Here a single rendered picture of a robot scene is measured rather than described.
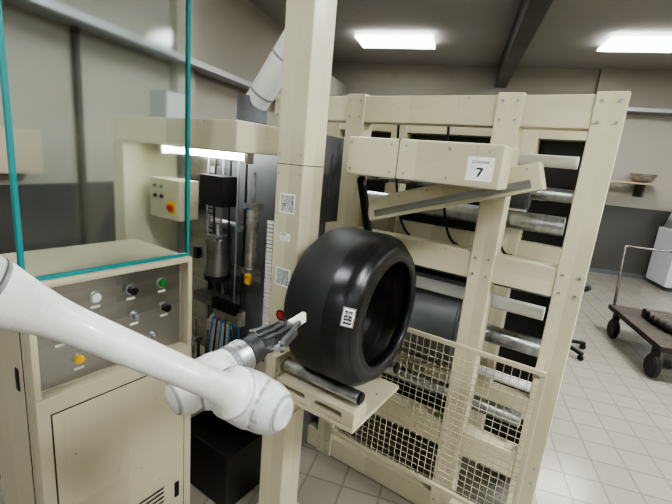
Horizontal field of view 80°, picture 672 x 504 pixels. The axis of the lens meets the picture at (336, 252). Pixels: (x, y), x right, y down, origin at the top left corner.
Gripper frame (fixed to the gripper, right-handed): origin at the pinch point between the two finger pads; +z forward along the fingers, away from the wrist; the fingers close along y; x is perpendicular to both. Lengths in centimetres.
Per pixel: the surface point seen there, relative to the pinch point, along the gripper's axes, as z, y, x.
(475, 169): 62, -28, -39
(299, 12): 43, 31, -89
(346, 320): 11.7, -9.6, 2.0
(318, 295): 12.4, 1.4, -2.9
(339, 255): 22.7, 0.6, -13.4
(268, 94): 71, 74, -64
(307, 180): 38, 25, -33
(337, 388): 17.4, -2.8, 33.8
